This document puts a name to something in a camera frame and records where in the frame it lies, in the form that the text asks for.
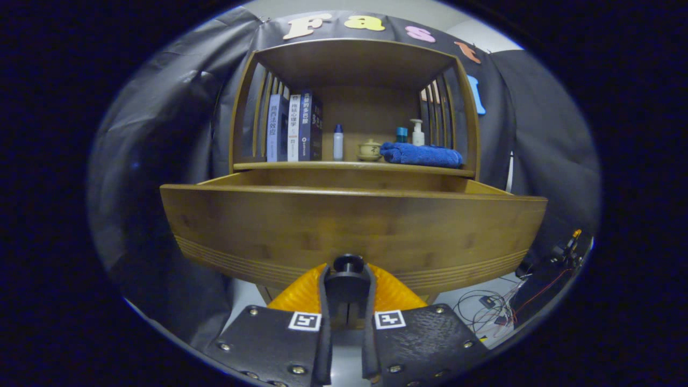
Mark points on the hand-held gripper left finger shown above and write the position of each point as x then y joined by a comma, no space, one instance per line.
323,344

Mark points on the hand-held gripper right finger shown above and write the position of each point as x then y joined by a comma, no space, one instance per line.
368,349

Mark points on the wooden drawer with black knob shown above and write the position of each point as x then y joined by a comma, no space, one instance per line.
349,226

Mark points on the wooden countertop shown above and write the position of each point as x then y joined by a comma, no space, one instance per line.
322,165

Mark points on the wooden cabinet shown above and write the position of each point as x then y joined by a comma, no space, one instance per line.
355,64

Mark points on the small black adapter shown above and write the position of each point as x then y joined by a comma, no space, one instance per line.
488,301

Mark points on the white bottle with blue cap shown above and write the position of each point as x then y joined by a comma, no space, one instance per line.
338,145

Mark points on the beige lidded tea cup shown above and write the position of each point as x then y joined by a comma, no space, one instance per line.
370,149

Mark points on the folded blue towel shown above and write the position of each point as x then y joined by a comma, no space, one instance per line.
424,156

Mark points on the teal bottle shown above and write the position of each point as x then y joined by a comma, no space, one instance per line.
402,135

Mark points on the white book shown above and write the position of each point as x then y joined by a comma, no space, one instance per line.
293,129

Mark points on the white pump bottle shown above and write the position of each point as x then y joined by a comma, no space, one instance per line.
418,137

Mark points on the dark blue book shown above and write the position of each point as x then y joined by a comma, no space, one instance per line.
306,126

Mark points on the light blue book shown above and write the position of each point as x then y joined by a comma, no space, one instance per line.
274,129

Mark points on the black device with orange tip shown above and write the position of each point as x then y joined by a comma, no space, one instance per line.
568,248

